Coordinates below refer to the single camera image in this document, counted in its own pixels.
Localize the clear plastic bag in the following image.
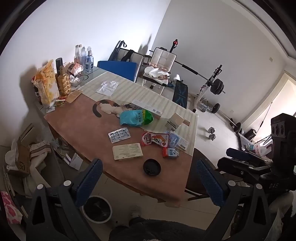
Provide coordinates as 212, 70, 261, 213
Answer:
95, 80, 120, 96

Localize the dark sauce bottle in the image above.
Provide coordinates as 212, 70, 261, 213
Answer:
33, 83, 43, 105

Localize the blue label water bottle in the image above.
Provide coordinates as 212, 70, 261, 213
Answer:
85, 47, 94, 73

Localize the pink patterned packet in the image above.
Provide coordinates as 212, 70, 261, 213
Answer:
1, 191, 23, 224

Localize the brown paper sheet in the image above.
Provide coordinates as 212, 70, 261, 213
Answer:
66, 90, 82, 104

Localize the red white snack pack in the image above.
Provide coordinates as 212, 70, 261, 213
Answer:
69, 62, 84, 75

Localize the white trash bin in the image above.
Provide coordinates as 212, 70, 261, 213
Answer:
82, 195, 113, 224

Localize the long white box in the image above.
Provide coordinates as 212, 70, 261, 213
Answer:
130, 99, 163, 119

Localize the black round lid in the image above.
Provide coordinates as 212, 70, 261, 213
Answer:
143, 159, 161, 177

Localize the white brown cloth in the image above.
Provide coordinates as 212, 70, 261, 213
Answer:
28, 142, 52, 168

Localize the cream box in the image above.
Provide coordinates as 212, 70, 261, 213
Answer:
112, 143, 143, 161

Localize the dark wooden chair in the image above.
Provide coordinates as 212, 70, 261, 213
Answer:
184, 148, 219, 202

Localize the small white box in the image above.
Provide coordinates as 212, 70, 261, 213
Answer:
69, 152, 83, 170

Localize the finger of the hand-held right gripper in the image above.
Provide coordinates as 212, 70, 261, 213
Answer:
217, 157, 273, 184
226, 148, 274, 166

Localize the golden bottle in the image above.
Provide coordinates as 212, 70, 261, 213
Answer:
56, 65, 71, 96

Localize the dark fleece clothing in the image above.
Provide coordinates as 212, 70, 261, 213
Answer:
109, 218, 210, 241

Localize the red snack packet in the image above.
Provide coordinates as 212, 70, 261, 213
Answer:
140, 131, 170, 148

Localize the person's right forearm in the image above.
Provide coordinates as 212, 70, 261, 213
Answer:
268, 192, 296, 241

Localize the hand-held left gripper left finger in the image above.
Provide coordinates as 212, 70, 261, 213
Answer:
25, 158, 103, 241

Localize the yellow snack bag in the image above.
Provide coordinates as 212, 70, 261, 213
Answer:
32, 60, 60, 110

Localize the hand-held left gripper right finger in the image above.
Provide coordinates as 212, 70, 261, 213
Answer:
196, 158, 283, 241

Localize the blue green snack bag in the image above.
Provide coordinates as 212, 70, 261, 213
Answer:
119, 109, 154, 128

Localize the brown cardboard box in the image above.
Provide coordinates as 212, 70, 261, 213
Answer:
14, 124, 35, 178

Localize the light blue packet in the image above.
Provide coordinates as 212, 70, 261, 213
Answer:
165, 131, 181, 149

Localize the small red milk carton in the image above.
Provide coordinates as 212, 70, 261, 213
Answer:
162, 148, 180, 159

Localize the white printed paper sheet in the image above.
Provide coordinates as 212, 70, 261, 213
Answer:
177, 138, 190, 152

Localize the white padded chair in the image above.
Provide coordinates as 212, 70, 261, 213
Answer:
142, 47, 176, 90

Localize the small cardboard box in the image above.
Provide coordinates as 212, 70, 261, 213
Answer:
165, 113, 184, 131

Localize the silver blister pack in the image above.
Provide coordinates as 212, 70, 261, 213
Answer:
108, 127, 131, 143

